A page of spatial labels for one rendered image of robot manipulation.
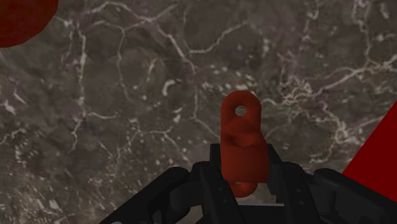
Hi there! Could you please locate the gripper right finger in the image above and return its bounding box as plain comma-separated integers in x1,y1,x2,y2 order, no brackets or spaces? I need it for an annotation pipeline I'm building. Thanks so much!
265,143,397,224

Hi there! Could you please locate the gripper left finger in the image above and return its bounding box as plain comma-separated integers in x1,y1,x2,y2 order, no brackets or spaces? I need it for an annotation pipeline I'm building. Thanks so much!
98,143,246,224

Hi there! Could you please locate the red tool handle with hole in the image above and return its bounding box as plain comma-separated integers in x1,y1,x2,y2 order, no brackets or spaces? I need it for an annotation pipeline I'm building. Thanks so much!
220,90,270,199

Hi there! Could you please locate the red flat-sided object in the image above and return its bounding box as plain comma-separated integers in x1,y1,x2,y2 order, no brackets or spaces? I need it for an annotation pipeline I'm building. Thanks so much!
342,100,397,203

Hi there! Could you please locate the dark red round object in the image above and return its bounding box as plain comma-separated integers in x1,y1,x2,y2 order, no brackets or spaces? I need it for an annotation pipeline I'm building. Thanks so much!
0,0,60,48

